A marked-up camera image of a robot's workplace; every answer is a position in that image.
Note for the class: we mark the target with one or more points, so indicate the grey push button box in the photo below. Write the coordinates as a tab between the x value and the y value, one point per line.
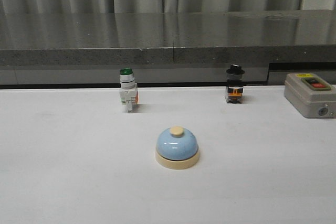
311	95

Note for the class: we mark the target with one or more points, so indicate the blue cream call bell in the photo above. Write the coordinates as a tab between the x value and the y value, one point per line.
177	148

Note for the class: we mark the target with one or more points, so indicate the grey stone counter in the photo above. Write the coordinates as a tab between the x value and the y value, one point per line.
185	49

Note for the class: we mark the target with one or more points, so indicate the black rotary selector switch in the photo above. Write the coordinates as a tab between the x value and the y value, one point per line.
234	87

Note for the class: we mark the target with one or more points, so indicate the green push button switch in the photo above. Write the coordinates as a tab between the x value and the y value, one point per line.
129	89

